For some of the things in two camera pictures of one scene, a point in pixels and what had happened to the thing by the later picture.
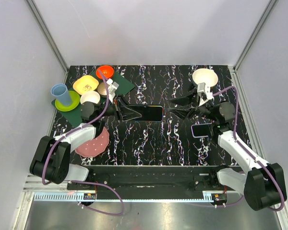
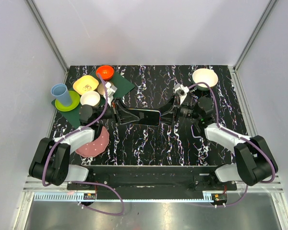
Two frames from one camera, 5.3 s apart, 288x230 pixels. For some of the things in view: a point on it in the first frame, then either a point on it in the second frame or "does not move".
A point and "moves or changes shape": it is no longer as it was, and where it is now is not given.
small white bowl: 90,96 does not move
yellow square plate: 85,83 does not move
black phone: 149,113 moves or changes shape
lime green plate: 75,98 does not move
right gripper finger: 186,99 to 167,106
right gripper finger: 185,113 to 167,118
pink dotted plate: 95,146 does not move
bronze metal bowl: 102,89 does not move
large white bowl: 205,75 does not move
